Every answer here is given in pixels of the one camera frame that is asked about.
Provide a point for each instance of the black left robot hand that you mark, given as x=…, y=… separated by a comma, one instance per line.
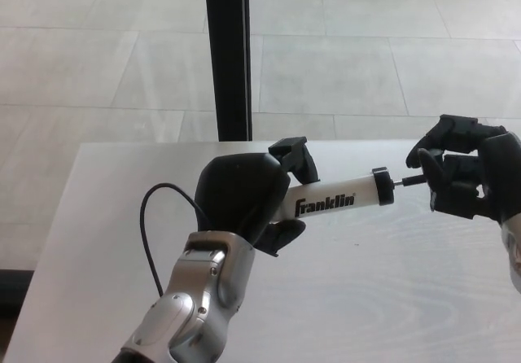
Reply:
x=240, y=192

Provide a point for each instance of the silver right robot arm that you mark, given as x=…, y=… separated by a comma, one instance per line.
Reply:
x=513, y=253

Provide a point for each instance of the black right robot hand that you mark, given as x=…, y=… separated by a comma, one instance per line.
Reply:
x=496, y=176

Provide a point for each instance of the white Franklin air pump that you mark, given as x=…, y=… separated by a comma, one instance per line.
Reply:
x=325, y=200

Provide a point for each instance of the black vertical metal post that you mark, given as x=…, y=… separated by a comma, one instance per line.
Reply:
x=228, y=53

